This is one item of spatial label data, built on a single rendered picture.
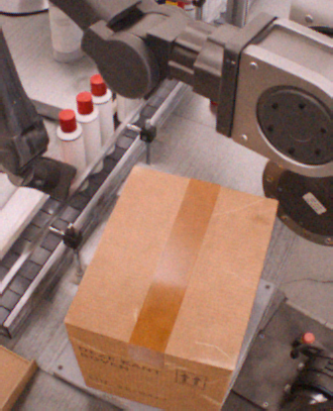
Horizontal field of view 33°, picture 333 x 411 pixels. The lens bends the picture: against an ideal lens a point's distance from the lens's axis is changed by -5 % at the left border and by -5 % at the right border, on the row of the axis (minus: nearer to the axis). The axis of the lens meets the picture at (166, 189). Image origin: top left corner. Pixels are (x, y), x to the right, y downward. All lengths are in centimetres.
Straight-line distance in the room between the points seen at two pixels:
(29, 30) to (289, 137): 125
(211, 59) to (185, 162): 79
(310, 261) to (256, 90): 172
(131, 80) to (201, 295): 33
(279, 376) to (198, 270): 92
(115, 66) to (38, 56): 98
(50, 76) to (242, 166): 55
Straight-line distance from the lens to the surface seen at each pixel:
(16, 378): 108
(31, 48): 164
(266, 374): 170
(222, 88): 56
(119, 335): 77
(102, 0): 65
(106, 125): 122
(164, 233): 86
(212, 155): 136
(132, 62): 61
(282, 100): 54
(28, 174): 100
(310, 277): 219
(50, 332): 111
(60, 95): 145
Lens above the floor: 182
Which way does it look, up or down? 50 degrees down
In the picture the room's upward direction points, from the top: 1 degrees clockwise
